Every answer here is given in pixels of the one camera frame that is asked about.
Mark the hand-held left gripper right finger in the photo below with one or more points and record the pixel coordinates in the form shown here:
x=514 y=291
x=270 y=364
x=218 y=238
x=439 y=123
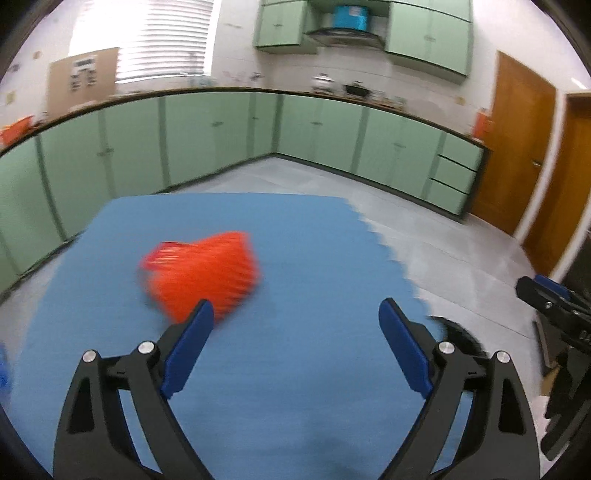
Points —
x=406 y=350

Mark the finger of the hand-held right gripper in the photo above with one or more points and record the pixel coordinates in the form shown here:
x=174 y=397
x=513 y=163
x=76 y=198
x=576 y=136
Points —
x=547 y=300

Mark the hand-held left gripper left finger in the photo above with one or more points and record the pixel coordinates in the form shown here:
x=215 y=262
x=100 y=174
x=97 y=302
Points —
x=189 y=346

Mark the black round bin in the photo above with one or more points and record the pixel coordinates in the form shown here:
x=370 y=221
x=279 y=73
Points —
x=466 y=339

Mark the orange ribbed wrapper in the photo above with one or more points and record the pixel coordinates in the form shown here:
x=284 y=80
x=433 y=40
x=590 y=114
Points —
x=203 y=277

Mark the wooden door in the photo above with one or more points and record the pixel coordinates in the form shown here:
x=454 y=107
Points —
x=512 y=147
x=568 y=184

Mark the blue foam mat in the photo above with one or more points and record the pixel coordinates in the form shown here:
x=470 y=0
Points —
x=300 y=258

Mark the blue plastic object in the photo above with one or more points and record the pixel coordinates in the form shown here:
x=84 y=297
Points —
x=3 y=371

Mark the orange bottle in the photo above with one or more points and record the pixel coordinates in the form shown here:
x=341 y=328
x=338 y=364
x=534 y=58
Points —
x=481 y=124

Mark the green base cabinets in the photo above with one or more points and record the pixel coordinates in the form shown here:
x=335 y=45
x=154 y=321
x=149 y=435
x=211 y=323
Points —
x=207 y=134

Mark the black wok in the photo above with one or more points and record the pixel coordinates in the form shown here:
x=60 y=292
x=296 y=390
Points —
x=358 y=90

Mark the brown cardboard box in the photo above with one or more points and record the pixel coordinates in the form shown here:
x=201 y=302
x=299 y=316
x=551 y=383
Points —
x=83 y=92

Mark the orange plastic basin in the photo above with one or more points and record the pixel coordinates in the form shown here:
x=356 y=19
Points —
x=16 y=131

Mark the white cooking pot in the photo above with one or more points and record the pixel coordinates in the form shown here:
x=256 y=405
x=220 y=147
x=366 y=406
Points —
x=323 y=85

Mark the white window blind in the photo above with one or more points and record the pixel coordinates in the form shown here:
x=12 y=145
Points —
x=161 y=37

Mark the range hood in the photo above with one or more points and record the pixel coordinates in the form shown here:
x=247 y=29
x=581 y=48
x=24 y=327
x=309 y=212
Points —
x=344 y=38

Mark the green wall cabinets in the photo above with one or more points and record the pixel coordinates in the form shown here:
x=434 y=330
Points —
x=429 y=32

